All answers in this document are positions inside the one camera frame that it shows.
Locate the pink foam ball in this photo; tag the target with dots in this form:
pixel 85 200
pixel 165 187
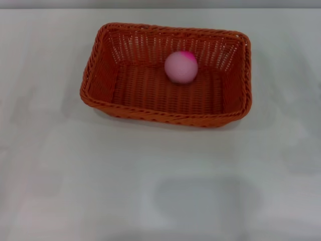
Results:
pixel 180 67

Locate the orange woven plastic basket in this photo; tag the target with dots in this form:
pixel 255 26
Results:
pixel 165 100

